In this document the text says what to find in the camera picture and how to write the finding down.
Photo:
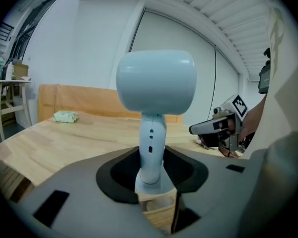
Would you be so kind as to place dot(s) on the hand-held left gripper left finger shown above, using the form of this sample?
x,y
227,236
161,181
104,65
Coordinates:
x,y
89,195

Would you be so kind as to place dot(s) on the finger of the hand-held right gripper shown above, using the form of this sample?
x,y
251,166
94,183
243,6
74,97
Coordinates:
x,y
206,128

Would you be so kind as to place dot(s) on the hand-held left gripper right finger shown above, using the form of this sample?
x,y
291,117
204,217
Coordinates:
x,y
218,182

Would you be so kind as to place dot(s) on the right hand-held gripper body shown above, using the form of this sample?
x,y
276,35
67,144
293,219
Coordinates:
x,y
237,123

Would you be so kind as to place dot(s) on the white handheld fan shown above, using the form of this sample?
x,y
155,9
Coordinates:
x,y
155,83

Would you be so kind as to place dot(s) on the person's right forearm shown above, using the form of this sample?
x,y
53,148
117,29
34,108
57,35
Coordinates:
x,y
255,118

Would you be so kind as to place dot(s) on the person's right hand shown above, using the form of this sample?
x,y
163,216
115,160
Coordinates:
x,y
242,140

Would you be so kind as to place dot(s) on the person's beige printed t-shirt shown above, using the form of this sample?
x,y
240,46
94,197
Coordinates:
x,y
288,71

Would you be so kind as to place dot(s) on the green wet wipes pack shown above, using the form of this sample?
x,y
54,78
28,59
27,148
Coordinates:
x,y
65,116

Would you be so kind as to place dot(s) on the white side table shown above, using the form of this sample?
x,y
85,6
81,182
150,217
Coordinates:
x,y
12,108

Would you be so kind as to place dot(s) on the open cardboard box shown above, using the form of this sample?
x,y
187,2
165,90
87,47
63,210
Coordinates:
x,y
20,71

